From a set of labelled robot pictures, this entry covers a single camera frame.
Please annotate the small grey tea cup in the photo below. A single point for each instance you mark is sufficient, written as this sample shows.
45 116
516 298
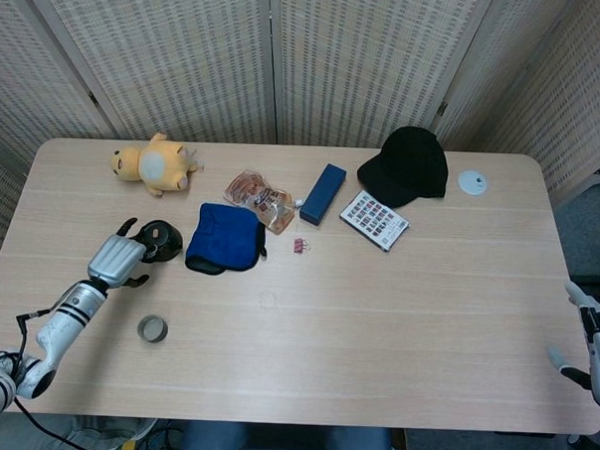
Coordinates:
152 329

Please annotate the yellow floor object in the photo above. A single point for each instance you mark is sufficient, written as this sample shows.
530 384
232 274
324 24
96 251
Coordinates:
128 449

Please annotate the black teapot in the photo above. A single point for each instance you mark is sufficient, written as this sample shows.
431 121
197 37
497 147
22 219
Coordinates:
167 241

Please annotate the orange snack packet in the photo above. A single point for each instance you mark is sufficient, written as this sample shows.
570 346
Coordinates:
259 198

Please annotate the blue seat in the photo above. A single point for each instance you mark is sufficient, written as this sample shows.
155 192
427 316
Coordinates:
285 446

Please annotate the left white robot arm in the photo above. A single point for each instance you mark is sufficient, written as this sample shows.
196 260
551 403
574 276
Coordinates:
61 329

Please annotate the navy blue long box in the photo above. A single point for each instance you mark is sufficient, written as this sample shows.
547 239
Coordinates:
322 193

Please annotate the pink binder clip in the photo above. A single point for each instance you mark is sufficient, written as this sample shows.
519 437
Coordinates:
299 246

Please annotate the blue cloth with black trim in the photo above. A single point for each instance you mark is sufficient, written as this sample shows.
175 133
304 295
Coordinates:
222 236

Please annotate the grey fabric bag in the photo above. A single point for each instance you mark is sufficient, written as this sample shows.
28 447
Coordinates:
97 433

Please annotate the woven folding screen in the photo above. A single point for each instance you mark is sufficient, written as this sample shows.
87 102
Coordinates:
188 55

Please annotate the yellow plush toy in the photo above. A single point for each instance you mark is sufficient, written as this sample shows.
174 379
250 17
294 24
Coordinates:
155 166

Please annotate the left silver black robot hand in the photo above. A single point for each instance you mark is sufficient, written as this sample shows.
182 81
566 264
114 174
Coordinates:
114 259

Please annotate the white round table grommet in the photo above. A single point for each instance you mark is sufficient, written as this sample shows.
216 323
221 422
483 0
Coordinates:
470 183

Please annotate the black baseball cap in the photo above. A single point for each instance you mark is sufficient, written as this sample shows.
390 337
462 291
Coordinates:
407 167

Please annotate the printed sticker card box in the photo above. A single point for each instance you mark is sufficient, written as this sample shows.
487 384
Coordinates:
375 219

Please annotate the small white clip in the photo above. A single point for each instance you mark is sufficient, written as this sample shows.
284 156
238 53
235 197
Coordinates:
297 203

